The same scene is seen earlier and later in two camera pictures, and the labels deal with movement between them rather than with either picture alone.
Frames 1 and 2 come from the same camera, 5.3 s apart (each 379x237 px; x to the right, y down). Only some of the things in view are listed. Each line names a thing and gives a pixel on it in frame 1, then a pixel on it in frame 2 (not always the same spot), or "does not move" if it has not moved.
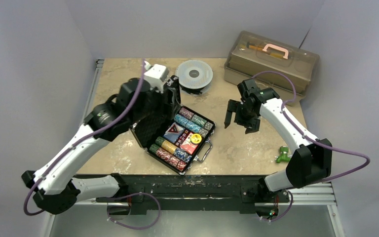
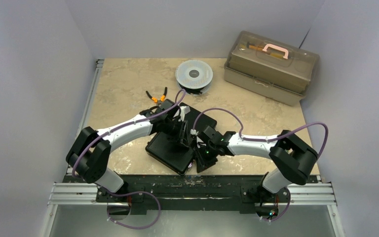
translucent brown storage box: (274, 64) does not move
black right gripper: (242, 115) to (204, 157)
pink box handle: (286, 52) does not move
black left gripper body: (156, 106) to (172, 127)
